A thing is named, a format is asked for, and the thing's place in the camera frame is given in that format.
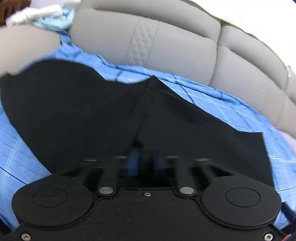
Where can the light blue garment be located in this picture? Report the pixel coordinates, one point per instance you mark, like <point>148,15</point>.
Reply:
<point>55,23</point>

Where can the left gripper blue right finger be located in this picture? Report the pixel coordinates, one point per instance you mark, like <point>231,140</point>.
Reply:
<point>160,162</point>

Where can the lavender sofa cover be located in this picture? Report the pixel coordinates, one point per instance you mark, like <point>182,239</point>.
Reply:
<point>290,140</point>

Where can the blue checked bed sheet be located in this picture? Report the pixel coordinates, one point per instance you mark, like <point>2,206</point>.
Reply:
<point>19,166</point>

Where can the white cloth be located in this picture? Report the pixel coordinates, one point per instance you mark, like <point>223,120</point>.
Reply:
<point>29,13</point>

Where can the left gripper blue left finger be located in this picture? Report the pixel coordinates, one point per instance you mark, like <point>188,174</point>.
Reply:
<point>132,163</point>

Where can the beige leather sofa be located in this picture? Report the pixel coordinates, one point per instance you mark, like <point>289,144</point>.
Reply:
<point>181,38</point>

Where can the black pants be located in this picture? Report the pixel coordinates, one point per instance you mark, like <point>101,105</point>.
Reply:
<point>66,112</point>

